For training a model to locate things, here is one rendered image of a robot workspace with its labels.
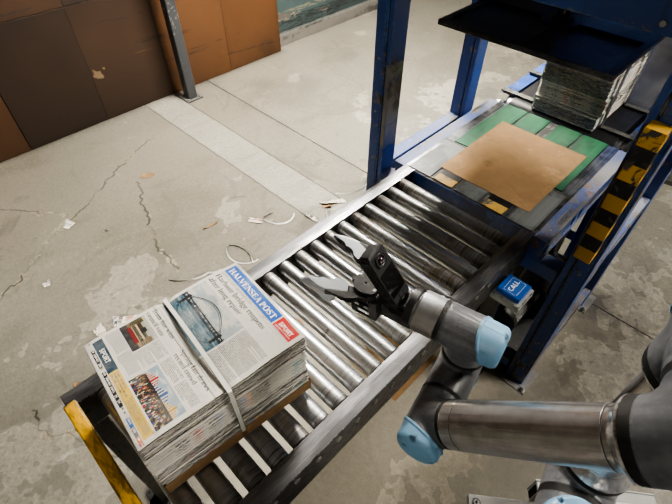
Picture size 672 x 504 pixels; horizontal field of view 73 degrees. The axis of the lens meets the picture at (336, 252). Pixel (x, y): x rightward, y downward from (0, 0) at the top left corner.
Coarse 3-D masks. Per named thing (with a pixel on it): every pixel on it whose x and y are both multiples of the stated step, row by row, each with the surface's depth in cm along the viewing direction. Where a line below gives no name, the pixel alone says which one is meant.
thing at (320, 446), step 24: (528, 240) 148; (504, 264) 141; (480, 288) 135; (408, 360) 118; (360, 384) 114; (384, 384) 114; (336, 408) 110; (360, 408) 110; (312, 432) 106; (336, 432) 106; (288, 456) 102; (312, 456) 102; (264, 480) 98; (288, 480) 98
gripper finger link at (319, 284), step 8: (304, 280) 82; (312, 280) 81; (320, 280) 80; (328, 280) 80; (336, 280) 80; (344, 280) 80; (312, 288) 81; (320, 288) 80; (328, 288) 79; (336, 288) 79; (344, 288) 79; (320, 296) 83; (328, 296) 83
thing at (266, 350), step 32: (192, 288) 105; (224, 288) 105; (256, 288) 105; (224, 320) 99; (256, 320) 99; (288, 320) 99; (224, 352) 94; (256, 352) 94; (288, 352) 96; (256, 384) 95; (288, 384) 103; (256, 416) 103
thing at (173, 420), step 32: (128, 320) 99; (160, 320) 99; (96, 352) 94; (128, 352) 94; (160, 352) 94; (128, 384) 89; (160, 384) 89; (192, 384) 89; (128, 416) 84; (160, 416) 84; (192, 416) 86; (160, 448) 85; (192, 448) 92; (160, 480) 90
